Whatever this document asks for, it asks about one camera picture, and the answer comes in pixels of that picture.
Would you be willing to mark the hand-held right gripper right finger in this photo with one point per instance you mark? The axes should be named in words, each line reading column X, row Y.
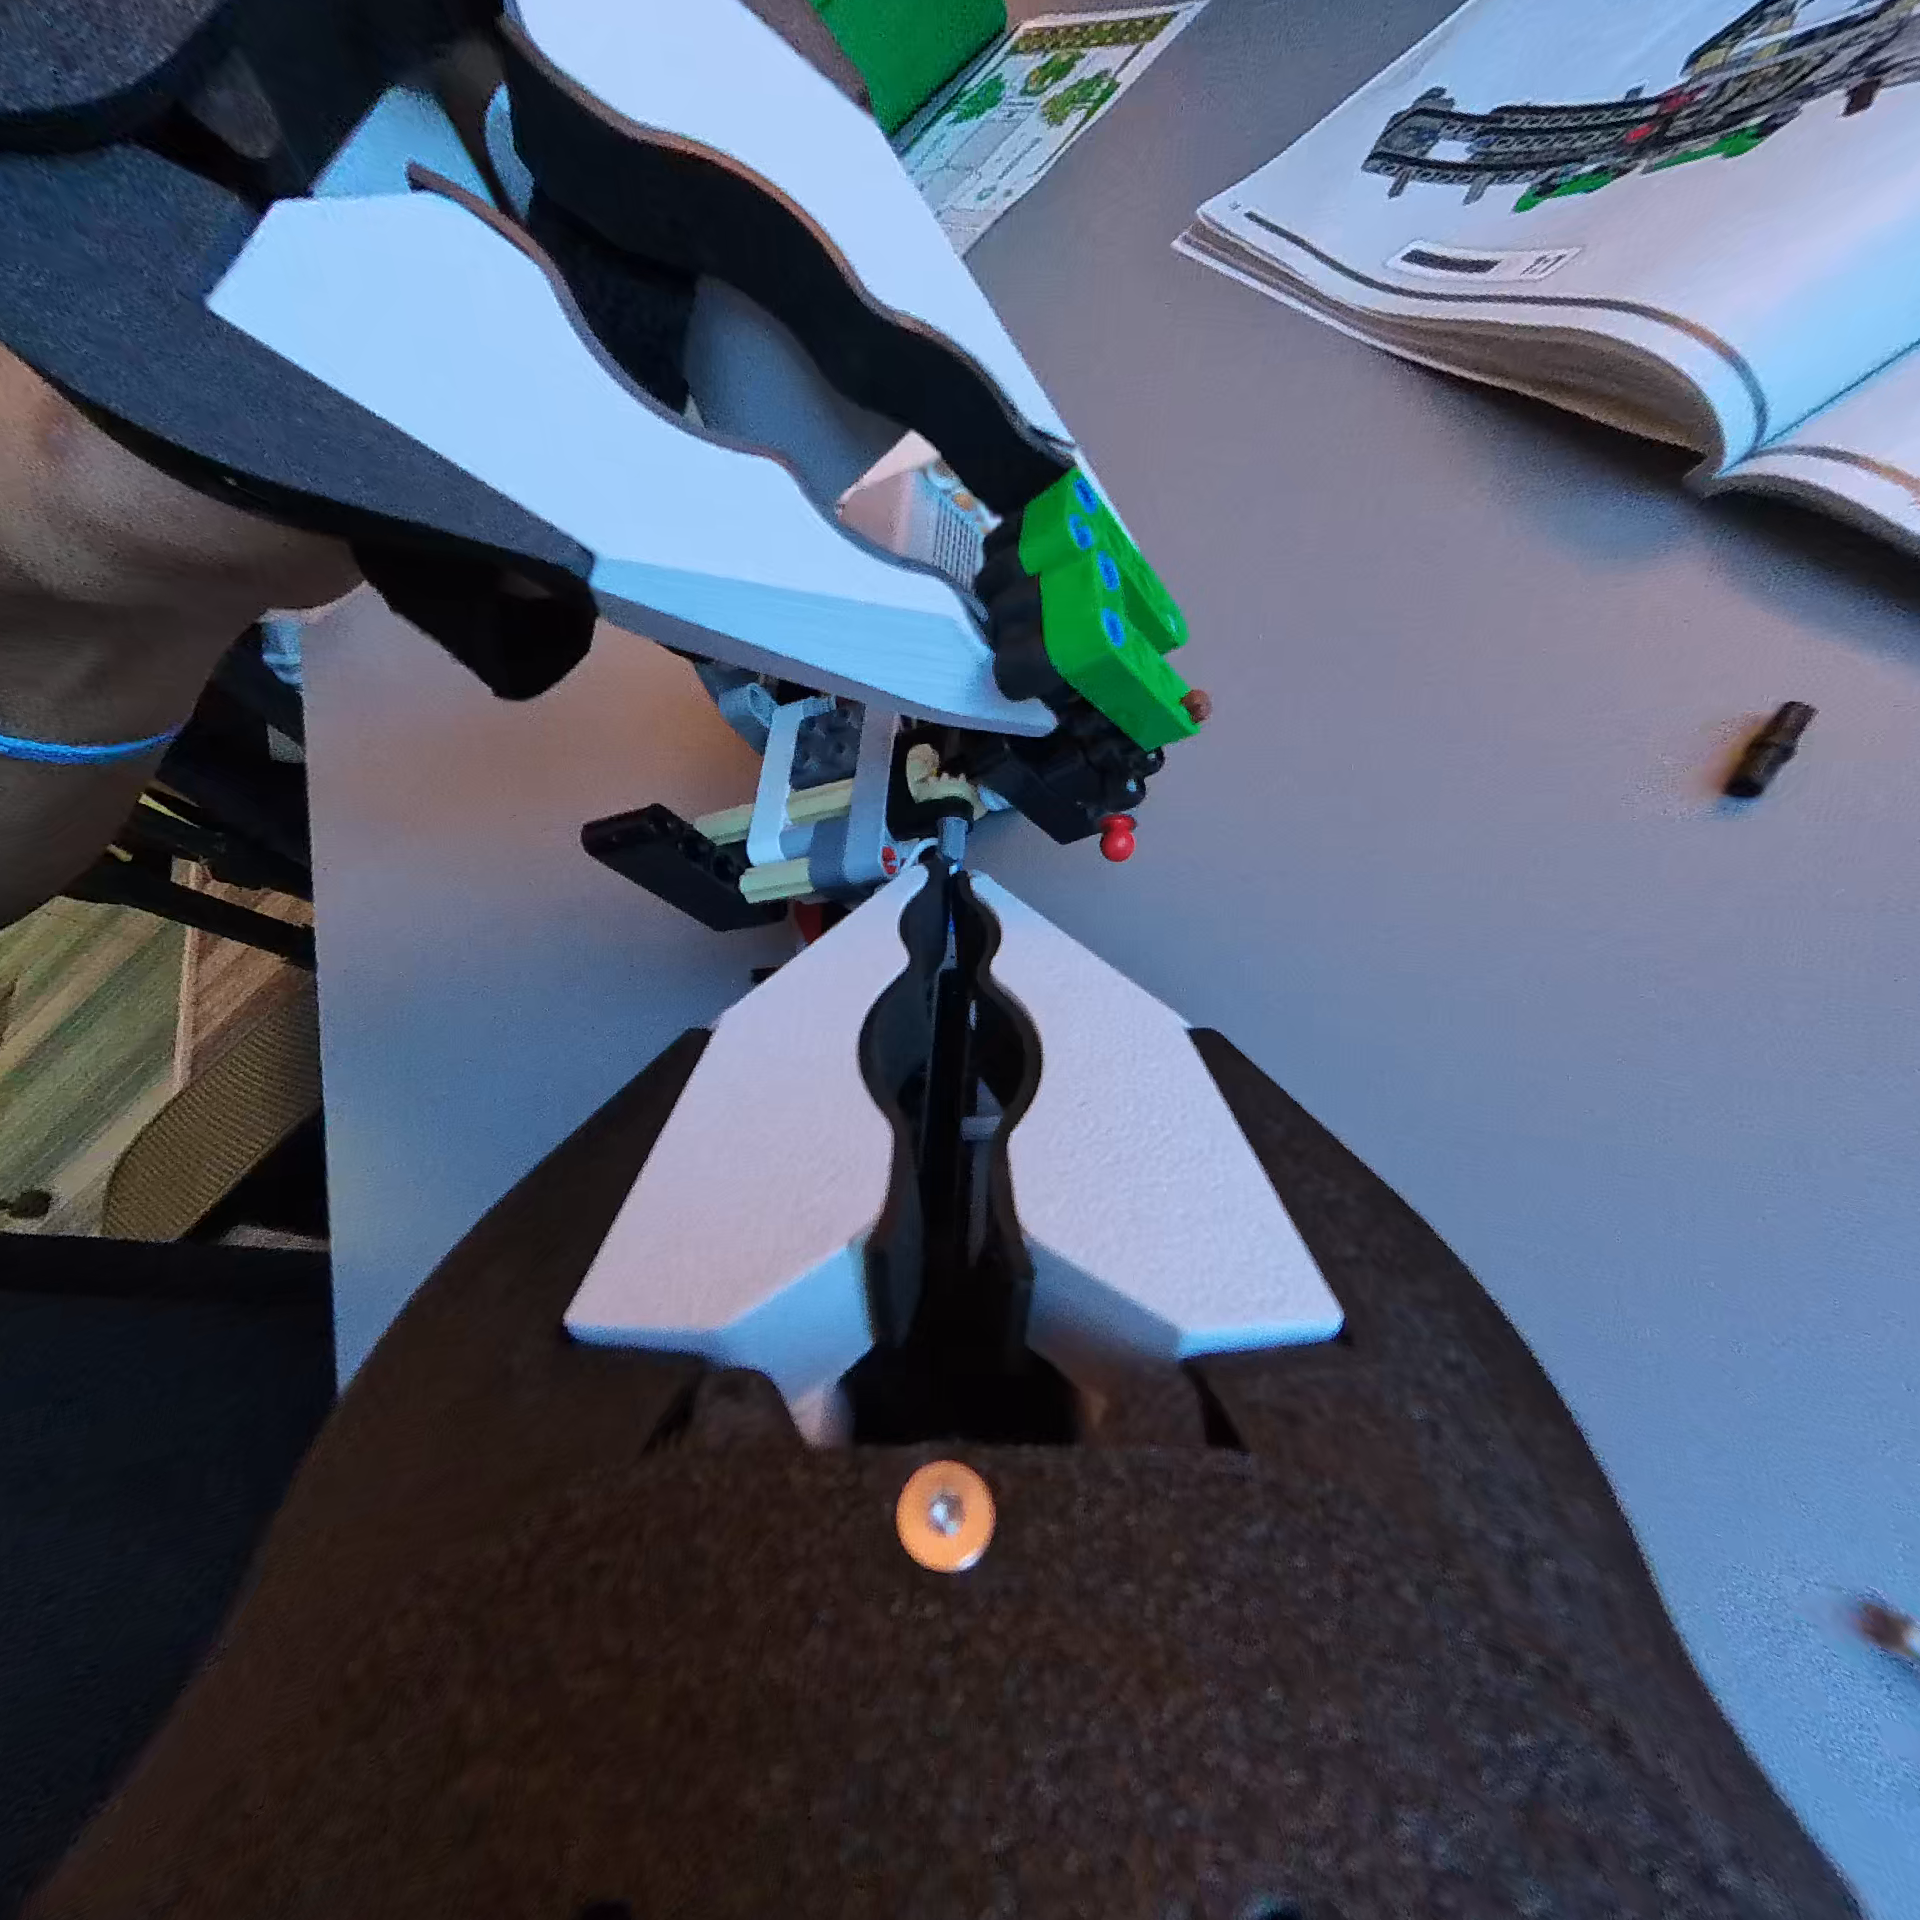
column 1154, row 1185

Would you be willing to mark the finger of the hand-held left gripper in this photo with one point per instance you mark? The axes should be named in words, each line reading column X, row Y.
column 524, row 435
column 780, row 90

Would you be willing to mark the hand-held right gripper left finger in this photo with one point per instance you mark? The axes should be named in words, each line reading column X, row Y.
column 751, row 1171

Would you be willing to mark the green plastic bin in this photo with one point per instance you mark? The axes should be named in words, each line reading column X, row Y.
column 915, row 53

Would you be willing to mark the lego truck model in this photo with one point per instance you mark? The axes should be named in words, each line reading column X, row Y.
column 1108, row 629

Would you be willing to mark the lego instruction booklet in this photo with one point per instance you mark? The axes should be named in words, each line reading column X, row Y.
column 1620, row 224

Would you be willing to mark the person's left forearm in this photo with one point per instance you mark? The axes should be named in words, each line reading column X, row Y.
column 43, row 825

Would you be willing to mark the black lego pin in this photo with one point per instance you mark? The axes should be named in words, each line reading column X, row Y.
column 1770, row 748

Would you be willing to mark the small brown lego piece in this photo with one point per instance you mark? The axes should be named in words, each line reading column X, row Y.
column 1887, row 1628

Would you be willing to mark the person's left hand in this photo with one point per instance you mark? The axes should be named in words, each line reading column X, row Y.
column 89, row 570

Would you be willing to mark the green printed sticker sheet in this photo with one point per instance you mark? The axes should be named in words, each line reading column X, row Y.
column 1035, row 106

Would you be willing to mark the blue wristband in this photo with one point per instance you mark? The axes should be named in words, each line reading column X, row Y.
column 89, row 745

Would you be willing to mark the black chair frame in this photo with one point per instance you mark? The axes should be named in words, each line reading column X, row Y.
column 224, row 840

